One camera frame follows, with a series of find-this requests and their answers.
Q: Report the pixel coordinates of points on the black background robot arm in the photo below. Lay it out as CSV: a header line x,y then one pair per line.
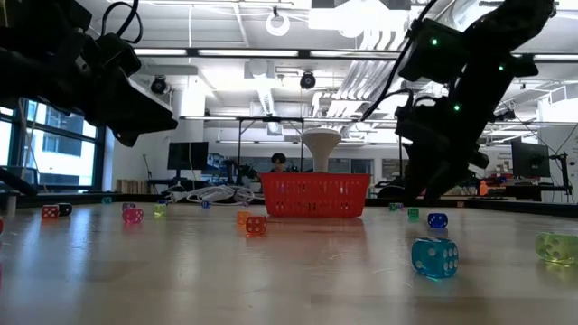
x,y
235,171

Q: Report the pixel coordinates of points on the black ceiling camera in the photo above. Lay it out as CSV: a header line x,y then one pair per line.
x,y
158,85
307,80

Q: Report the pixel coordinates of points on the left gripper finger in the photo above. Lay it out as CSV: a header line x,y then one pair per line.
x,y
135,117

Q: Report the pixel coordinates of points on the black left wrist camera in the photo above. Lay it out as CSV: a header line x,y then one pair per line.
x,y
118,54

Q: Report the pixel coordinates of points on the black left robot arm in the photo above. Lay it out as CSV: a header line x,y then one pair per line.
x,y
36,54

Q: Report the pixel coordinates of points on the orange bottle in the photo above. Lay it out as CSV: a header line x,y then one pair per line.
x,y
483,188

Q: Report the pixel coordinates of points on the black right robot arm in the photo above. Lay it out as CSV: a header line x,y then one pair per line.
x,y
510,27

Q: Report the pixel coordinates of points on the teal translucent die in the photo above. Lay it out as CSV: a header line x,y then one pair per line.
x,y
106,200
435,257

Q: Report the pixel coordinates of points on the window with dark frame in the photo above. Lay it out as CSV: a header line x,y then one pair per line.
x,y
68,158

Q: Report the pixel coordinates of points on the black workstation frame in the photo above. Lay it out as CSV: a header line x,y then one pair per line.
x,y
271,119

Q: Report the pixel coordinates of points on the wooden blocks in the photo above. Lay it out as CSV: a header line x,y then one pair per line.
x,y
132,186

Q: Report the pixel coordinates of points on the black die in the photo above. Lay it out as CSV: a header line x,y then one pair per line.
x,y
66,209

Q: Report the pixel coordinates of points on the pink die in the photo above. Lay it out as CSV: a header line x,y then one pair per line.
x,y
133,215

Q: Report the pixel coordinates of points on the ceiling light rail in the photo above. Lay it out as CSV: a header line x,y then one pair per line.
x,y
248,52

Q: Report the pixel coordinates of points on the black monitor on stand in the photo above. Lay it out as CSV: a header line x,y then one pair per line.
x,y
188,155
530,159

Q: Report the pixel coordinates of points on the yellow-green translucent die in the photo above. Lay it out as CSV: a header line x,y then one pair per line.
x,y
160,210
557,247

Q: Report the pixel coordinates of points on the red die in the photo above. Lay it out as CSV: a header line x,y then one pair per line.
x,y
49,211

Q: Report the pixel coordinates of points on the white lamp with metal base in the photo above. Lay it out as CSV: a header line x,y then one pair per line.
x,y
321,144

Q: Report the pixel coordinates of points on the person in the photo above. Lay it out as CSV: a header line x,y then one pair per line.
x,y
278,163

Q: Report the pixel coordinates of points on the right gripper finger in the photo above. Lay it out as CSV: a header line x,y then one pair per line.
x,y
424,176

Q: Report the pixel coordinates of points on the green die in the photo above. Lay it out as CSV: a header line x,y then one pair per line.
x,y
413,213
392,207

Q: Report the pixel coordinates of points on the red plastic basket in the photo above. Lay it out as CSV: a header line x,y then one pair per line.
x,y
316,194

